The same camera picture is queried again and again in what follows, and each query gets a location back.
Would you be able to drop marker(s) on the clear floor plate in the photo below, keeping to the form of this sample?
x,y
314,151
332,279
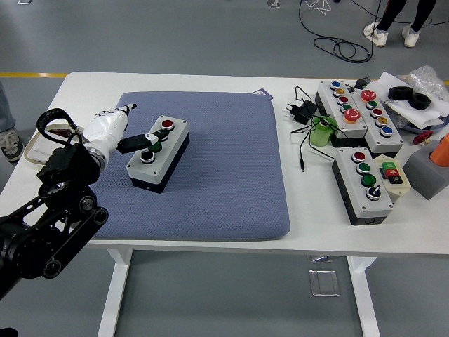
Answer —
x,y
324,282

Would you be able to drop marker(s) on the black robot body part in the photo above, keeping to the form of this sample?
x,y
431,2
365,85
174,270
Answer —
x,y
7,332

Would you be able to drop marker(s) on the green cup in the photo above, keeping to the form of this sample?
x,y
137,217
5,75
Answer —
x,y
320,135

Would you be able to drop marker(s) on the white table leg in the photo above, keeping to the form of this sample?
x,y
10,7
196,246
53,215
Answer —
x,y
365,298
114,298

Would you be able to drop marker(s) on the person in white shoes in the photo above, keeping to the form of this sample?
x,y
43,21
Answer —
x,y
387,14

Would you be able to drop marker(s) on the blue-grey fabric mat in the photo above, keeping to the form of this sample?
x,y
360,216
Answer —
x,y
228,175

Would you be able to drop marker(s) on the grey block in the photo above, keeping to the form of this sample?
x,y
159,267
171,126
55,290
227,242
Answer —
x,y
424,175

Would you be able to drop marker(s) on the white wall switch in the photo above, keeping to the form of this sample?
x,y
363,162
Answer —
x,y
40,149

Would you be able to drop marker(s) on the small black device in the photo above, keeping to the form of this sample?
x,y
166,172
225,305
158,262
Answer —
x,y
361,83

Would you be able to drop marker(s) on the blue round plate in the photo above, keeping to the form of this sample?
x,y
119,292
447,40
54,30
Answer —
x,y
443,124

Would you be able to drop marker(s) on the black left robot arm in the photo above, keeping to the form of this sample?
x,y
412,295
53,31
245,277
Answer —
x,y
63,165

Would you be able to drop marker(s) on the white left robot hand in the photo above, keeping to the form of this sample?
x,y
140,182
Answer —
x,y
105,128

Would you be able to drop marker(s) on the five-button box, red mushroom button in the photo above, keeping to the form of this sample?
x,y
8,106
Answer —
x,y
377,140
350,127

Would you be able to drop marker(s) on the small dark red item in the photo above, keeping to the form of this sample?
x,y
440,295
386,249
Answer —
x,y
58,131

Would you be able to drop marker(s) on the clear bubble wrap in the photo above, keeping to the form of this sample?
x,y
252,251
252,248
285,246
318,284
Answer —
x,y
426,79

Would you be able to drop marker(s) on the orange cylinder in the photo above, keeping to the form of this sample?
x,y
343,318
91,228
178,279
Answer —
x,y
442,154

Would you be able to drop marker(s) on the beige shallow tray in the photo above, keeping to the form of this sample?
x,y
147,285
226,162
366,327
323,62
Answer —
x,y
35,152

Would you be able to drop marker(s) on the black power adapter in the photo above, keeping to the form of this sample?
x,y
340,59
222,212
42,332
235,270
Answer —
x,y
301,112

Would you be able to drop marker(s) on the person in grey shoe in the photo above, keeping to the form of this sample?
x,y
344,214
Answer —
x,y
8,144

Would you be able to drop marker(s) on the cream three-button switch box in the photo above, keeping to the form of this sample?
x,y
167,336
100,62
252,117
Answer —
x,y
396,187

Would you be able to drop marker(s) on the grey four-button control box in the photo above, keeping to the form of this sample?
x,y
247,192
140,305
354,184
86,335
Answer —
x,y
172,140
372,207

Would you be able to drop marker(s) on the red valve knob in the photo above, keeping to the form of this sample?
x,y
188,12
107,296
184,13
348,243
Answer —
x,y
422,137

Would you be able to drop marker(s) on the white paper sheet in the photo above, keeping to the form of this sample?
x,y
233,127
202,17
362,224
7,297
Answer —
x,y
386,82

